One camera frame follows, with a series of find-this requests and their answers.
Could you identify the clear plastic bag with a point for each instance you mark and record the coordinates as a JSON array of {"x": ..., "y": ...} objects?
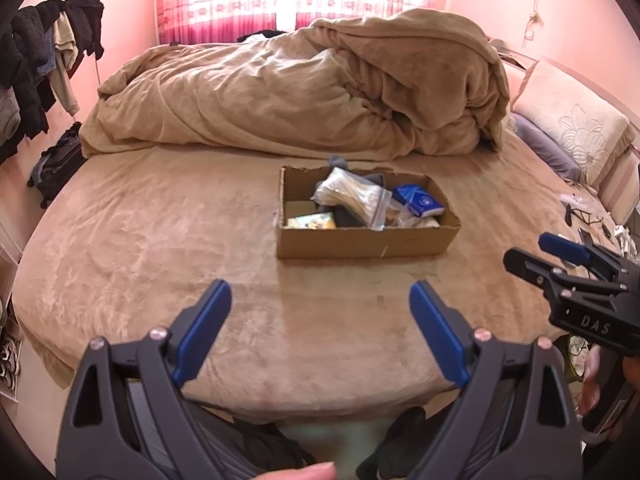
[{"x": 580, "y": 201}]

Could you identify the pink patterned curtain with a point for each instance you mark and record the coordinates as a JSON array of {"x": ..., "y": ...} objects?
[{"x": 250, "y": 5}]

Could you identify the clear zip bag of snacks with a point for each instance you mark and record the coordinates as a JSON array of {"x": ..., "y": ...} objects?
[{"x": 395, "y": 215}]

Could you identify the black eyeglasses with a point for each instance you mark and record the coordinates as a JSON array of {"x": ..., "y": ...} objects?
[{"x": 572, "y": 212}]

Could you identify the white flower-embroidered pillow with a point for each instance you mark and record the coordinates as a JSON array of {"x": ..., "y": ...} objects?
[{"x": 570, "y": 120}]

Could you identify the person's right leg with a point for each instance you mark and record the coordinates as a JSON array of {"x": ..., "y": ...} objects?
[{"x": 400, "y": 435}]

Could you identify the brown cardboard box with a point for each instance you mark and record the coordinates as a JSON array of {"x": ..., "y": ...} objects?
[{"x": 350, "y": 245}]

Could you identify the purple-grey pillow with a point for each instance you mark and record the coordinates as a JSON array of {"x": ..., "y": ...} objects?
[{"x": 545, "y": 150}]

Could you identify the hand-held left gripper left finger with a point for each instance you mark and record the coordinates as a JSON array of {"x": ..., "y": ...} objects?
[{"x": 200, "y": 335}]

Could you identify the beige fleece blanket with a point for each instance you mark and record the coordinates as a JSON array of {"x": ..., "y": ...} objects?
[{"x": 280, "y": 95}]

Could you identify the person's left hand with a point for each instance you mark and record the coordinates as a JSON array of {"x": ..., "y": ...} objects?
[{"x": 295, "y": 474}]

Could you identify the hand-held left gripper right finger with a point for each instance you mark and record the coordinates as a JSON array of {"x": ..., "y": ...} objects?
[{"x": 440, "y": 335}]

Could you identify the tissue pack with yellow chick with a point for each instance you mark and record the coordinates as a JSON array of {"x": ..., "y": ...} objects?
[{"x": 312, "y": 221}]

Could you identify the beige hanging shirt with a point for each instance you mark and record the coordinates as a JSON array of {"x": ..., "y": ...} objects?
[{"x": 62, "y": 60}]

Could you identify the black hanging jacket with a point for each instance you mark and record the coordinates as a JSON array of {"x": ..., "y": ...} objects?
[{"x": 82, "y": 20}]

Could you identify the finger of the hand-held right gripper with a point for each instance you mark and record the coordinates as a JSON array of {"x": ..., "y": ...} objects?
[
  {"x": 525, "y": 262},
  {"x": 562, "y": 247}
]

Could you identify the clear bag of cotton swabs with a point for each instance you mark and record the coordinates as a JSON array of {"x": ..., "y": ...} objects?
[{"x": 350, "y": 192}]

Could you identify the person's right hand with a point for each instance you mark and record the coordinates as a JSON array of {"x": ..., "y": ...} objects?
[{"x": 591, "y": 380}]

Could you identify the bed with brown sheet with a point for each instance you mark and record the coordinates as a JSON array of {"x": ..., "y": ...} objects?
[{"x": 150, "y": 240}]

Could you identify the blue-grey sock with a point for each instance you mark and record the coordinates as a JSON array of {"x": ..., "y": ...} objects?
[{"x": 338, "y": 161}]

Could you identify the white sock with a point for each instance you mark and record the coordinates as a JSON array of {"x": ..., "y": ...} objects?
[{"x": 425, "y": 222}]

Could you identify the blue and white tissue pack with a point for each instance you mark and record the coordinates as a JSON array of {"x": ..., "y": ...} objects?
[{"x": 420, "y": 201}]

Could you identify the black hanging coat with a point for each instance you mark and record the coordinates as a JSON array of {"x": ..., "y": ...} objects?
[{"x": 25, "y": 70}]

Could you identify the dark backpack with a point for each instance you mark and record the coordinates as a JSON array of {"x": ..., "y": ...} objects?
[{"x": 57, "y": 165}]

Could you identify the grey knit garment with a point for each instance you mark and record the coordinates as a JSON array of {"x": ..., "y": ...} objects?
[{"x": 7, "y": 110}]

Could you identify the black smartphone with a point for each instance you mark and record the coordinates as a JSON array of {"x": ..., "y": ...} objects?
[{"x": 584, "y": 236}]

